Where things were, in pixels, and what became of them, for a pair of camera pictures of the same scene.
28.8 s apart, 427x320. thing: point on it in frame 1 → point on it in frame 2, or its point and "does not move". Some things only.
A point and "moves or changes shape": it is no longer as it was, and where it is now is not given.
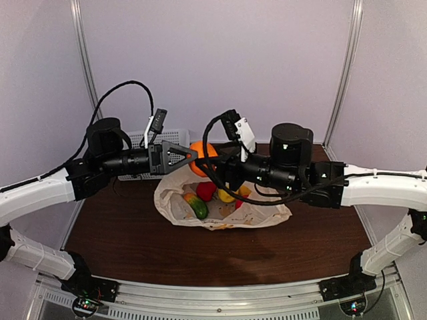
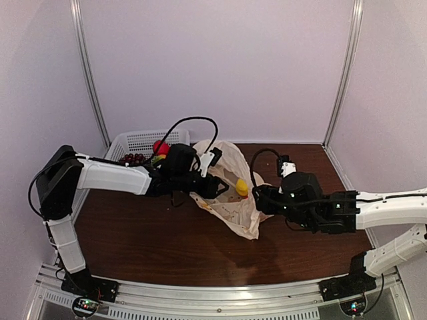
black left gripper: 163,151 → 209,189
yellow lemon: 225,197 moves or changes shape
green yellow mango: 199,208 moves or changes shape
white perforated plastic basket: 177,137 does not move
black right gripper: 229,163 → 265,205
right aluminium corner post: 333,123 does not move
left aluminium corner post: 78,23 does not move
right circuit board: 354,307 does not move
